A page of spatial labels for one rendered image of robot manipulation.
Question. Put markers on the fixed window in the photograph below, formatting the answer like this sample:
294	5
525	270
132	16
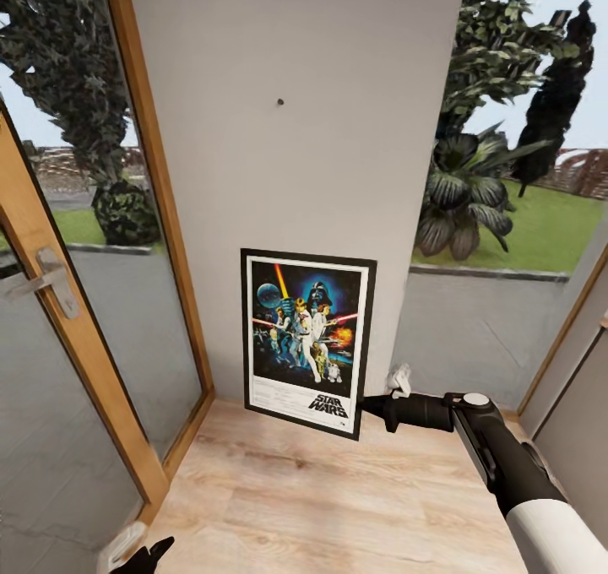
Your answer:
513	228

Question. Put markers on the door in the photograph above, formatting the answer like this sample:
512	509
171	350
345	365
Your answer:
104	373

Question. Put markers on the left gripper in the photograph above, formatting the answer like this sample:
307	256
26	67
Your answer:
145	560

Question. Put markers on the poster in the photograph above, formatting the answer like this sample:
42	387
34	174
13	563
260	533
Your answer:
306	322

